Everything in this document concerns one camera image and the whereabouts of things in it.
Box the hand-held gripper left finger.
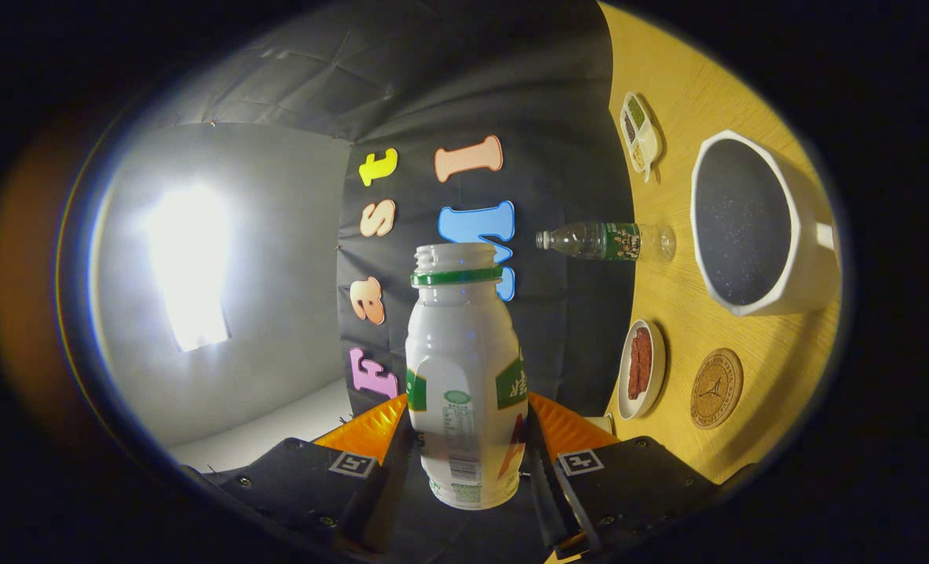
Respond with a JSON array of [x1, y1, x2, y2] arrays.
[[198, 393, 414, 549]]

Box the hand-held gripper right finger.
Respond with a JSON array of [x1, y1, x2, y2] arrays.
[[526, 392, 720, 559]]

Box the white juice bottle green label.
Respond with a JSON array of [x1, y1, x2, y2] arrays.
[[405, 242, 530, 511]]

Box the round cork coaster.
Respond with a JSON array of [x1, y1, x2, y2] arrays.
[[690, 348, 744, 430]]

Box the white cup with wooden handle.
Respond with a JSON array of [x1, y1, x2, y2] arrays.
[[690, 129, 840, 317]]

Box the clear plastic water bottle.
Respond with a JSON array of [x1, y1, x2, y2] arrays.
[[535, 222, 677, 263]]

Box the red meat strips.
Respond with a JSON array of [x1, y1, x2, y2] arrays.
[[627, 327, 653, 400]]

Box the black backdrop cloth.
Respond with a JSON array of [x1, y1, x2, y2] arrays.
[[147, 0, 639, 562]]

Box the round white plate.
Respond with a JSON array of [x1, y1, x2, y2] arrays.
[[617, 319, 667, 421]]

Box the wooden table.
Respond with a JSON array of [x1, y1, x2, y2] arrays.
[[604, 0, 841, 485]]

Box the white divided dish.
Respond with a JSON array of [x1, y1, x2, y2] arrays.
[[620, 92, 663, 183]]

